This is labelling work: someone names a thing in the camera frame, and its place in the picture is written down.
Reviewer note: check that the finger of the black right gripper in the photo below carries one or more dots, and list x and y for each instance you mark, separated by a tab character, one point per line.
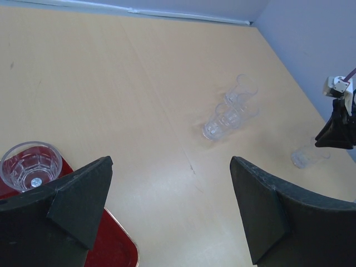
338	131

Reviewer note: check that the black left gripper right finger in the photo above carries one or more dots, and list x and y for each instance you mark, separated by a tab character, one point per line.
287	225

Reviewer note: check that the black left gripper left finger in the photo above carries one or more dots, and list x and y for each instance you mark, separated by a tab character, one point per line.
56	224

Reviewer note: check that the clear glass lone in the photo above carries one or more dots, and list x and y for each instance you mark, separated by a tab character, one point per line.
308	155

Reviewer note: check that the clear glass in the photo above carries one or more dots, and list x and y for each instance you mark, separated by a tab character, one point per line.
243	90
223	120
29	165
246	106

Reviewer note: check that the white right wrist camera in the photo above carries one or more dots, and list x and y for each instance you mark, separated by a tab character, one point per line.
342	88

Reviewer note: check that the aluminium table frame rail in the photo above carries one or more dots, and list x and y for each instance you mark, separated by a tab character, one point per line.
99	8

